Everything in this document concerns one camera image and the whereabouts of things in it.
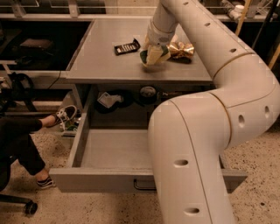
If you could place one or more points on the black office chair base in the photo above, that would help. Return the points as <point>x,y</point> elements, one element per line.
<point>30,207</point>

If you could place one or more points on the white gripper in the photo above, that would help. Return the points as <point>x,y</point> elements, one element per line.
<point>158,38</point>

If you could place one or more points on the person leg black trousers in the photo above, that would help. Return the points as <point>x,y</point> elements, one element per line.
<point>15,141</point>

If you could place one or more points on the black white sneaker far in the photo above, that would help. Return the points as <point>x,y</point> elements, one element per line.
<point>62,116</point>

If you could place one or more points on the black white sneaker near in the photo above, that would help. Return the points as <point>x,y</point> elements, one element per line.
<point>47,183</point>

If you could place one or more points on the black white sneaker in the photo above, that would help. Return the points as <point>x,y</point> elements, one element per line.
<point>62,116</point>
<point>47,183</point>

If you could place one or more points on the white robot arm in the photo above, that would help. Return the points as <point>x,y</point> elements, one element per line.
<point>246,88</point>

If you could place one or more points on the wooden stick frame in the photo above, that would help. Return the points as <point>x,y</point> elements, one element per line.
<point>259,27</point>

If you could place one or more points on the black backpack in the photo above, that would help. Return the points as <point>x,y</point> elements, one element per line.
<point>21,86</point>

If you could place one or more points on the black tape roll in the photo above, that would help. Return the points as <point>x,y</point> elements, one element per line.
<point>148,95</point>

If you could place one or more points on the gold crumpled chip bag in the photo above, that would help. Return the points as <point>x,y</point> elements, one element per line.
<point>181,50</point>

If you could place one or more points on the grey open drawer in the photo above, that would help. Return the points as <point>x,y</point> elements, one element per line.
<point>116,154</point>

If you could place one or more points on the grey cabinet counter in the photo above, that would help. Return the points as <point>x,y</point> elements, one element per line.
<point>97,67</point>

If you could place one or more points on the black drawer handle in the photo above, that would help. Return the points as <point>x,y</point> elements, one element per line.
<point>144,185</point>

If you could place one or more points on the green yellow sponge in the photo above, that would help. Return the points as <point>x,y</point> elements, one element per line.
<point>144,56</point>

